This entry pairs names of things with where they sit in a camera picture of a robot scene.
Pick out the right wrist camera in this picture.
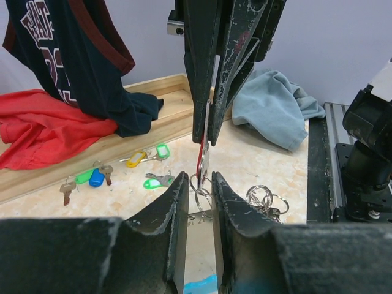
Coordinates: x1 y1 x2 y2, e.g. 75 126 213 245
167 10 184 37

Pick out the red tag key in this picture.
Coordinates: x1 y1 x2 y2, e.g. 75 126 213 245
196 99 211 191

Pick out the wooden clothes rack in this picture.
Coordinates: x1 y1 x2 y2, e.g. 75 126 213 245
1 73 193 203

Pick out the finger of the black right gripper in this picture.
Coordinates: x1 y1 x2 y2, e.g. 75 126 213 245
184 1 221 143
211 1 276 146

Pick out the light blue t-shirt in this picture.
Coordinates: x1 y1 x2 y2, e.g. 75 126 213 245
232 69 326 152

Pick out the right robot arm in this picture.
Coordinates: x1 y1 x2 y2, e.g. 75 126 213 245
172 1 391 222

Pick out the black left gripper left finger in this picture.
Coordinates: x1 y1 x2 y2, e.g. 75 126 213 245
1 172 189 293

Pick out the red t-shirt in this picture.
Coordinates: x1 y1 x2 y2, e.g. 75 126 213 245
1 89 117 170

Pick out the green tag key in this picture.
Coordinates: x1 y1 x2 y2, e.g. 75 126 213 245
74 169 94 184
143 173 175 189
148 144 171 161

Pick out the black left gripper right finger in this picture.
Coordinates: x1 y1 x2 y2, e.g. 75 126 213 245
211 172 391 293

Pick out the yellow tag key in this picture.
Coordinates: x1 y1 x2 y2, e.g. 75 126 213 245
119 151 151 168

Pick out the navy jersey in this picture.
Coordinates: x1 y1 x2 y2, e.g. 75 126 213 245
3 1 164 137

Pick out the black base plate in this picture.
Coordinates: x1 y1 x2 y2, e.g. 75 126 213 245
307 118 331 224

